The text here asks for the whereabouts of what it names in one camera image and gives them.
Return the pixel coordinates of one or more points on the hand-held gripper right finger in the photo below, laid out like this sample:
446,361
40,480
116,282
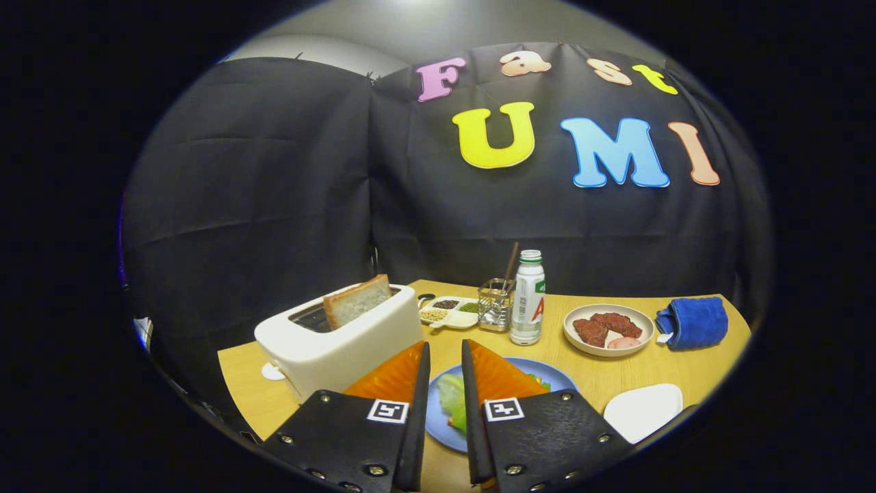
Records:
472,424

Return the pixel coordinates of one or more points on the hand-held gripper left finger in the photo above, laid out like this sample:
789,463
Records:
419,424

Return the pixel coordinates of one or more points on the green lettuce leaf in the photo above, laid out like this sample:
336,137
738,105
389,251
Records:
453,404

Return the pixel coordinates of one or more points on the toasted bread slice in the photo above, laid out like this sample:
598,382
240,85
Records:
356,301

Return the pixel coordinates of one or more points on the blue round plate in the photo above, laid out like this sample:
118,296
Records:
558,382

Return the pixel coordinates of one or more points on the white toaster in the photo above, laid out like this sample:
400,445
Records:
342,349

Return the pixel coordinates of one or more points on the white divided condiment tray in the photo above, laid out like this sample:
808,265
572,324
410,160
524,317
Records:
452,318

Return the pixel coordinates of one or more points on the white plastic bottle green cap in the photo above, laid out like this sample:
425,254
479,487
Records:
527,308

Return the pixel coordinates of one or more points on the beige round plate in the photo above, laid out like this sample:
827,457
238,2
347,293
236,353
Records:
575,342

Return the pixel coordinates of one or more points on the small brown meat piece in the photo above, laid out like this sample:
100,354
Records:
590,333

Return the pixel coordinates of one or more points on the brown wooden chopsticks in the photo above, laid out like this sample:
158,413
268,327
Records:
511,263

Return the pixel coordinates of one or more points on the white square dish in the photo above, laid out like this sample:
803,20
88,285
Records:
643,411

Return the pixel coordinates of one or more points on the pink ham slice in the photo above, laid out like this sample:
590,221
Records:
624,343

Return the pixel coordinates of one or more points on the large brown meat piece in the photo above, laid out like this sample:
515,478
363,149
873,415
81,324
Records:
616,323

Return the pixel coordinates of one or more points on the blue folded towel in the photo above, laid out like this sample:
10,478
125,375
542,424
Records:
694,322

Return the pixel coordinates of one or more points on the black backdrop cloth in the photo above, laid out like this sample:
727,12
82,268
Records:
274,205

